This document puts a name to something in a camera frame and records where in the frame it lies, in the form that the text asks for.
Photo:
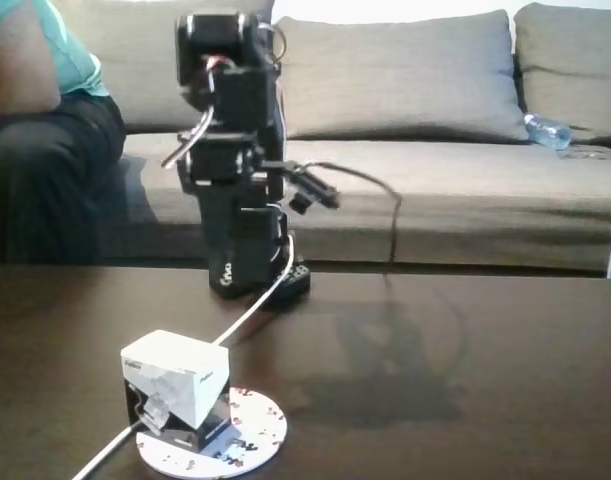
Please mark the white and black servo box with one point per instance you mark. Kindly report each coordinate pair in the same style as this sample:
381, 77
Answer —
185, 360

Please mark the grey sofa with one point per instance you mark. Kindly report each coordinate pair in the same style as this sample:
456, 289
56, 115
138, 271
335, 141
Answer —
485, 200

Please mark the grey sofa back cushion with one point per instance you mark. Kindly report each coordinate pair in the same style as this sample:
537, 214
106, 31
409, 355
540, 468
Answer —
135, 60
395, 75
575, 65

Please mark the black camera box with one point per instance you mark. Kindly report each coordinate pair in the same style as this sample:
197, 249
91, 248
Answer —
315, 187

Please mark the person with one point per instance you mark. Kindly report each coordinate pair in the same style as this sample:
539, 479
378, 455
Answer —
45, 190

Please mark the round white patterned coaster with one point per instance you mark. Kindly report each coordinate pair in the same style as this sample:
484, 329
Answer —
265, 430

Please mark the clear plastic water bottle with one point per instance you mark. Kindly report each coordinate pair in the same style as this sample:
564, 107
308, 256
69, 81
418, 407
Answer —
547, 130

